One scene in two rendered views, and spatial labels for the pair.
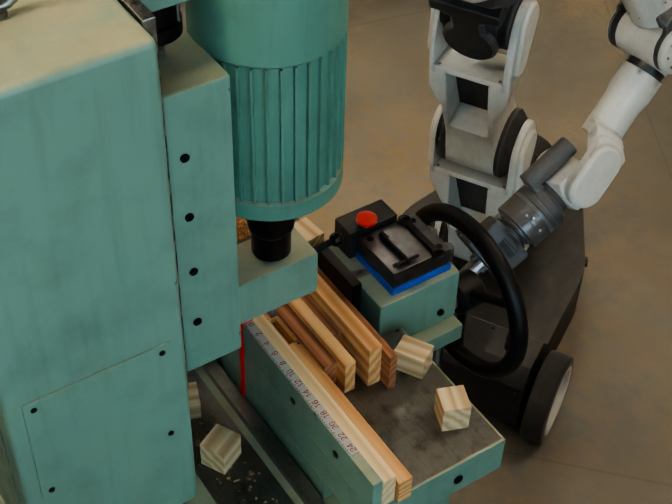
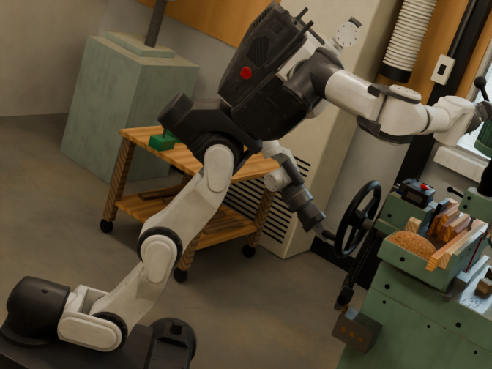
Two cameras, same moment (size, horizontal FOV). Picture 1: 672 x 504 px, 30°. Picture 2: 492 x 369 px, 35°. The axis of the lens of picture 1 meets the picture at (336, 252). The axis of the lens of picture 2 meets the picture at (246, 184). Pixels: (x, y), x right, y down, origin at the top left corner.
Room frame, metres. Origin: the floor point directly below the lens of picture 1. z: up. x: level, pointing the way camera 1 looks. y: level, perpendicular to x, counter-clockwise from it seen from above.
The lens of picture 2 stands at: (2.96, 1.74, 1.69)
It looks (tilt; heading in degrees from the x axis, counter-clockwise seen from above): 20 degrees down; 239
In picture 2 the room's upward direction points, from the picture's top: 19 degrees clockwise
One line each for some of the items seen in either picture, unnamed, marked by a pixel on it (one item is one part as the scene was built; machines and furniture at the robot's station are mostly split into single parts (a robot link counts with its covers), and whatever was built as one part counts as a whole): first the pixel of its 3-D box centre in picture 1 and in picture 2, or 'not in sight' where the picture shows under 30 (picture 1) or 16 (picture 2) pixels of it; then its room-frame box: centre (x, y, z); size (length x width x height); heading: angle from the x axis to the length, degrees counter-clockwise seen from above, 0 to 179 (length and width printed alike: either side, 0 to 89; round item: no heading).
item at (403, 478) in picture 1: (264, 319); (462, 238); (1.17, 0.10, 0.92); 0.67 x 0.02 x 0.04; 34
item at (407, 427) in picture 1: (339, 326); (427, 234); (1.21, -0.01, 0.87); 0.61 x 0.30 x 0.06; 34
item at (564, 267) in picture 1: (479, 256); (97, 343); (2.07, -0.33, 0.19); 0.64 x 0.52 x 0.33; 154
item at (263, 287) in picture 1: (257, 278); (484, 209); (1.15, 0.10, 1.03); 0.14 x 0.07 x 0.09; 124
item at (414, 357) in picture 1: (413, 356); not in sight; (1.12, -0.11, 0.92); 0.04 x 0.03 x 0.04; 65
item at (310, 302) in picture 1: (304, 308); (448, 228); (1.19, 0.04, 0.93); 0.16 x 0.02 x 0.05; 34
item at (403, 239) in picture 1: (392, 241); (416, 191); (1.27, -0.08, 0.99); 0.13 x 0.11 x 0.06; 34
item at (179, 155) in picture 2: not in sight; (195, 187); (1.34, -1.43, 0.32); 0.66 x 0.57 x 0.64; 30
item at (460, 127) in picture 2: not in sight; (451, 120); (1.50, 0.19, 1.30); 0.11 x 0.11 x 0.11; 34
